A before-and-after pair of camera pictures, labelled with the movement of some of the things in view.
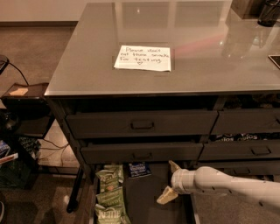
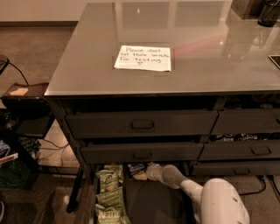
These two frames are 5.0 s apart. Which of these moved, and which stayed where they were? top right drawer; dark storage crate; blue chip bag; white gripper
Moved: white gripper
Stayed: blue chip bag; top right drawer; dark storage crate
